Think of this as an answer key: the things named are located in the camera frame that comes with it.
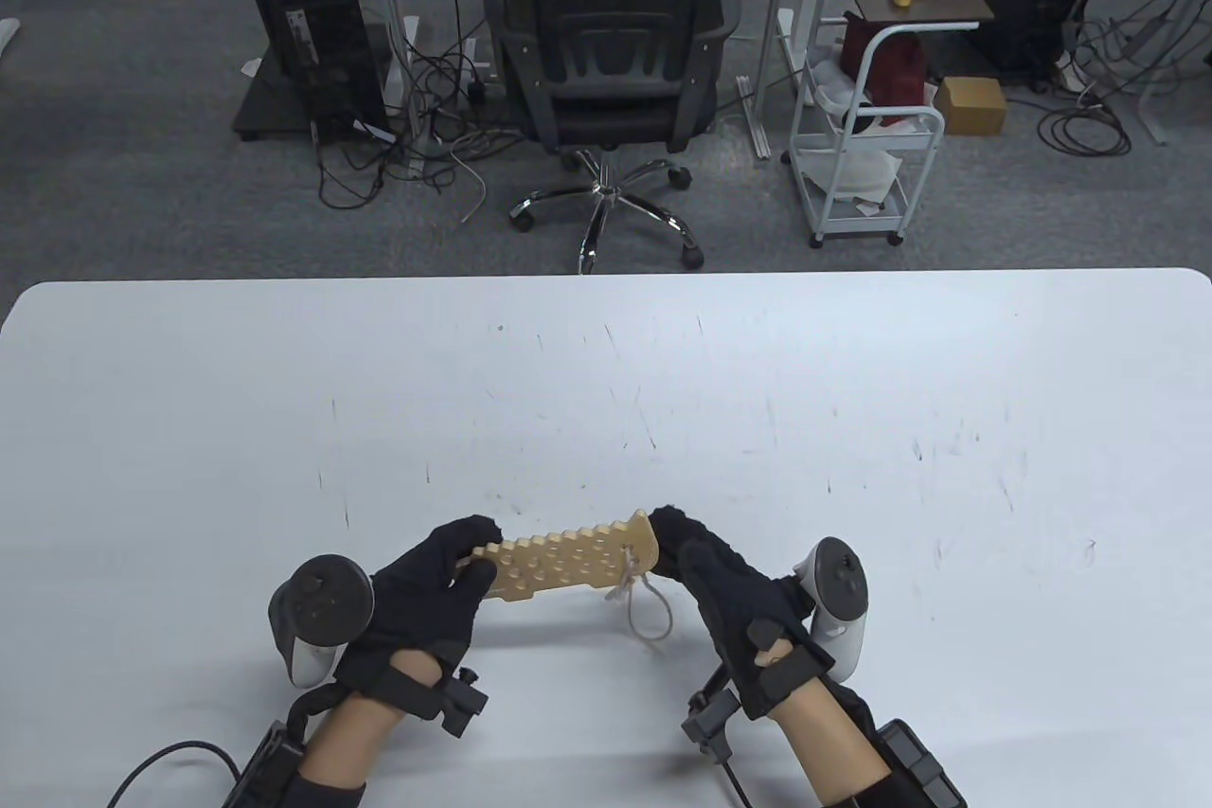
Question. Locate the wooden crocodile lacing toy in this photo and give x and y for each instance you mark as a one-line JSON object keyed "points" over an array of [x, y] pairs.
{"points": [[559, 566]]}

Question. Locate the person's left hand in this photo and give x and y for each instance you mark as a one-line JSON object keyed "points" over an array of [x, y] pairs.
{"points": [[417, 600]]}

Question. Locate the black and white tracking controller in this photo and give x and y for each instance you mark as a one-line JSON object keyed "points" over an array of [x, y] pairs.
{"points": [[838, 590], [322, 600]]}

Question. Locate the black computer tower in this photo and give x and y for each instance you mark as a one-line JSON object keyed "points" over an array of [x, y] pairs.
{"points": [[312, 12]]}

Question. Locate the dark red bag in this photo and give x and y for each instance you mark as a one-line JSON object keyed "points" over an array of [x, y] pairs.
{"points": [[895, 69]]}

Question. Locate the person's right forearm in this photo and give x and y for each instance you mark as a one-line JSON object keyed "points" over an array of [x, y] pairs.
{"points": [[833, 742]]}

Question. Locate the person's right hand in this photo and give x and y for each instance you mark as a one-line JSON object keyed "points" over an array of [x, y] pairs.
{"points": [[729, 600]]}

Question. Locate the person's left forearm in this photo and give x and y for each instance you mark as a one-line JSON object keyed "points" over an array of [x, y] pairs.
{"points": [[355, 742]]}

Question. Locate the brown cardboard box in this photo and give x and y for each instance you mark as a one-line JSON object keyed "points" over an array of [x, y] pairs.
{"points": [[971, 105]]}

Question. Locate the black mesh office chair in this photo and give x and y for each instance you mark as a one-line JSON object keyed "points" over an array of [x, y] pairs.
{"points": [[611, 88]]}

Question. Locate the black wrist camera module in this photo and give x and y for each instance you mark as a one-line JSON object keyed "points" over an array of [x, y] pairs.
{"points": [[710, 723], [464, 704]]}

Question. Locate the white rolling cart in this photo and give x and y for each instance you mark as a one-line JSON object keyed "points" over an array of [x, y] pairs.
{"points": [[852, 230]]}

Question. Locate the white crumpled paper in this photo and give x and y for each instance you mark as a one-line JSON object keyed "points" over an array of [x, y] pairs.
{"points": [[852, 169]]}

